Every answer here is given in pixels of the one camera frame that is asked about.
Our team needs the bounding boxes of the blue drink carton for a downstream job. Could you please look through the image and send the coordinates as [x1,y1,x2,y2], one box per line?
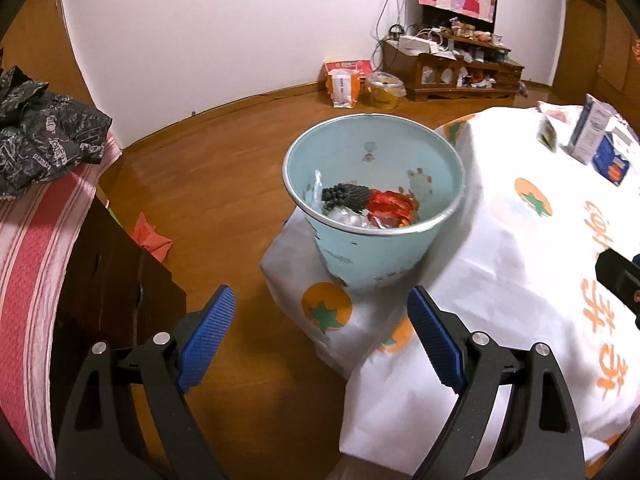
[592,127,633,186]

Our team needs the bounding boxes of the black foam net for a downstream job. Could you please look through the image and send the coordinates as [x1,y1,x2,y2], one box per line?
[320,182,373,211]

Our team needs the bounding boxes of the hanging cables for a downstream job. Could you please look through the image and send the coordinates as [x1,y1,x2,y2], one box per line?
[372,0,408,56]

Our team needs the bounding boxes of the white box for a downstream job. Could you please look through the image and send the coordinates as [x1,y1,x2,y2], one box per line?
[397,35,433,55]

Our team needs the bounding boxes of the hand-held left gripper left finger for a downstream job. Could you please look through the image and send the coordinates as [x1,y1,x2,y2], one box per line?
[55,285,237,480]

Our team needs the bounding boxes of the orange cardboard box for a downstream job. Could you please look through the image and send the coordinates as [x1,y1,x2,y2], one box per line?
[324,59,375,93]

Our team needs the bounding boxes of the clear plastic bag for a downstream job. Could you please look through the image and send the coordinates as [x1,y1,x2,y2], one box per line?
[307,170,381,231]

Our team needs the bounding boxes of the gold black wrapper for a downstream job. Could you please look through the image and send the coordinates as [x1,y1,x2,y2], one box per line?
[536,115,558,153]

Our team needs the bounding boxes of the dark printed jacket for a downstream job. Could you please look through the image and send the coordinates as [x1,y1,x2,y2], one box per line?
[0,66,113,202]

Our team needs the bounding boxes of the wooden wardrobe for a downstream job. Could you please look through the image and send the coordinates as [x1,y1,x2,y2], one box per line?
[545,0,640,101]

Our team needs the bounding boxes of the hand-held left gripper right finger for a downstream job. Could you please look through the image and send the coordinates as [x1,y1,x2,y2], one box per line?
[407,286,586,480]

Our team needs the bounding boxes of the wooden television cabinet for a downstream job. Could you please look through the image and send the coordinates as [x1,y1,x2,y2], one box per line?
[382,30,526,103]

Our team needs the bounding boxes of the white orange bag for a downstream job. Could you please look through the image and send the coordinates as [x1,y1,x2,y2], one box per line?
[327,67,361,109]

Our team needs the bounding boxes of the pink striped cloth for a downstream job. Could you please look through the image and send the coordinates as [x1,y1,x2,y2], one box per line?
[0,135,123,466]

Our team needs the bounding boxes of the white fruit print tablecloth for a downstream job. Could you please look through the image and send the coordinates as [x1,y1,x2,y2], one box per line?
[260,107,640,480]

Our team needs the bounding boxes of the red plastic wrapper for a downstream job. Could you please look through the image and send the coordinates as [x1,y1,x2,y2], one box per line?
[365,189,421,228]

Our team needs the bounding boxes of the black television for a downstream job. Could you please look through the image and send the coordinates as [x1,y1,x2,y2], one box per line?
[420,2,496,36]

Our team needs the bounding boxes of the red crumpled paper on floor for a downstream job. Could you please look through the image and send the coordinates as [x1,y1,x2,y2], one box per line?
[131,211,174,264]

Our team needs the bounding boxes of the white milk carton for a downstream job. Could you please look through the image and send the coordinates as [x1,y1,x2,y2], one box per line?
[565,92,613,166]

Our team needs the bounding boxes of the light blue bucket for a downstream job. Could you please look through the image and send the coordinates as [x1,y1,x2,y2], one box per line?
[282,114,466,290]

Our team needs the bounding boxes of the yellow plastic container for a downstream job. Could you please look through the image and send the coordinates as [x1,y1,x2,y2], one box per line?
[364,72,406,109]

